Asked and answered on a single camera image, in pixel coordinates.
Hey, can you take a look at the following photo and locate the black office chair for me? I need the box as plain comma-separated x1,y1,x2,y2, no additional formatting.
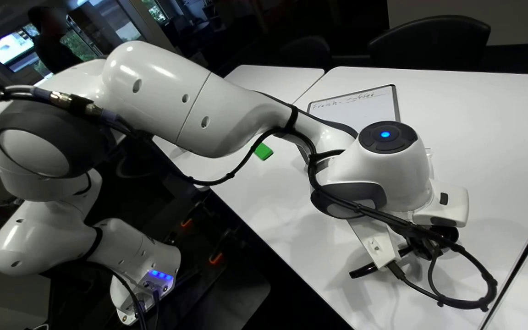
369,14,492,65
275,34,332,65

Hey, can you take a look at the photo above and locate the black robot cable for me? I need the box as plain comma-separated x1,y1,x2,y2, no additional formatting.
391,225,499,311

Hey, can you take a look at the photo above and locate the small whiteboard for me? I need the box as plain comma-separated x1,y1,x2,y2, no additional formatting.
308,83,400,131

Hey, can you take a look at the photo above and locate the black plastic spoon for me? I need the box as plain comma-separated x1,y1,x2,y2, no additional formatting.
349,261,378,278

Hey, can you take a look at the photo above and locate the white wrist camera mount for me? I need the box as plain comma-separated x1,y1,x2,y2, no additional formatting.
349,188,470,269

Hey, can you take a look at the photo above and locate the orange black clamp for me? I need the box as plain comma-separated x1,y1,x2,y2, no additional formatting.
207,250,224,265

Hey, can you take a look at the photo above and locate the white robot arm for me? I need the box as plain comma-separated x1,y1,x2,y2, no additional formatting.
0,41,435,322

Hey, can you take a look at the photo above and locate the green block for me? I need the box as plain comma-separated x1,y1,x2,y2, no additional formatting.
253,142,273,160

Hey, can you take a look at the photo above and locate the black office chair left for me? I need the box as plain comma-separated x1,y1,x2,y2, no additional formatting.
275,34,332,65

